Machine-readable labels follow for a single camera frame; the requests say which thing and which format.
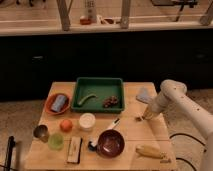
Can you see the red object on shelf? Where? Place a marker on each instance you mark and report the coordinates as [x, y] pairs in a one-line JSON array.
[[85, 21]]

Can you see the wooden block eraser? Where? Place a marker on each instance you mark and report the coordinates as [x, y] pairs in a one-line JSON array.
[[74, 150]]

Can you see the silver metal fork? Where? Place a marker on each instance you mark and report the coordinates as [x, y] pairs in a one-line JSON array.
[[139, 118]]

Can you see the metal cup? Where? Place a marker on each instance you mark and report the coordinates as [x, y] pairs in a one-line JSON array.
[[41, 132]]

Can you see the green plastic tray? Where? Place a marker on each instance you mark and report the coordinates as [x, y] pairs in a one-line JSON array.
[[103, 88]]

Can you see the dark red bowl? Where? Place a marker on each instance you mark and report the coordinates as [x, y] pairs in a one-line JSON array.
[[110, 144]]

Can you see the orange plastic bowl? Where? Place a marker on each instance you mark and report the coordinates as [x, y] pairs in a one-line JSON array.
[[49, 102]]

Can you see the green chili pepper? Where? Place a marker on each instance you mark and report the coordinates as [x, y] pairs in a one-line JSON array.
[[81, 102]]

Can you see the green plastic cup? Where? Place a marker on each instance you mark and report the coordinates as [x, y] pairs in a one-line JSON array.
[[56, 141]]

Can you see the brown grape bunch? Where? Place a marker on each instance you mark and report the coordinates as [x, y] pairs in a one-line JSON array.
[[111, 101]]

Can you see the black pole left corner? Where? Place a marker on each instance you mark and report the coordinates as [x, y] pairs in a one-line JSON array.
[[10, 145]]

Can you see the grey blue can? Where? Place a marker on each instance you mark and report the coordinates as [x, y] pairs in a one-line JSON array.
[[59, 103]]

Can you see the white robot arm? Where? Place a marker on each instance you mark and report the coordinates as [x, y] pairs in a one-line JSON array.
[[174, 91]]

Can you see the orange fruit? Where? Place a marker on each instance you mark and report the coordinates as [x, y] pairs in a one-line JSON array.
[[66, 125]]

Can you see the white round container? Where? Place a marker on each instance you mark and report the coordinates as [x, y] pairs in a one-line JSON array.
[[87, 121]]

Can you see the grey triangular cloth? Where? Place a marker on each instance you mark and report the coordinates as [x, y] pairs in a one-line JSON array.
[[144, 96]]

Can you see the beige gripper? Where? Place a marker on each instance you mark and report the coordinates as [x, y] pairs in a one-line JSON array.
[[148, 114]]

